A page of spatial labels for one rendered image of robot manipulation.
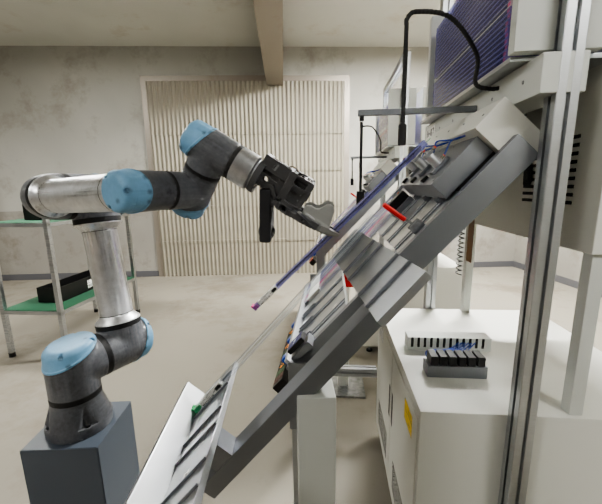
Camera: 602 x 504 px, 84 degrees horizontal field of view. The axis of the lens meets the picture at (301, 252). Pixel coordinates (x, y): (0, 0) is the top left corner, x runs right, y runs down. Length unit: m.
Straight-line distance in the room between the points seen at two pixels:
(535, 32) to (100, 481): 1.34
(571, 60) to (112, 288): 1.13
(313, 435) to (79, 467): 0.66
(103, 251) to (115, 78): 4.14
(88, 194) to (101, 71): 4.43
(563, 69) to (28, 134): 5.29
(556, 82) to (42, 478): 1.39
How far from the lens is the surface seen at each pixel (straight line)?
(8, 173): 5.63
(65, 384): 1.03
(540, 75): 0.82
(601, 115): 0.94
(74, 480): 1.12
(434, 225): 0.77
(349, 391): 2.07
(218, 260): 4.61
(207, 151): 0.69
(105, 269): 1.04
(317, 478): 0.64
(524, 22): 0.85
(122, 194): 0.63
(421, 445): 0.99
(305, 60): 4.73
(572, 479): 1.16
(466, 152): 0.83
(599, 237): 0.92
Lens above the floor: 1.15
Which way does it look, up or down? 11 degrees down
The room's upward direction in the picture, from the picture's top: 1 degrees counter-clockwise
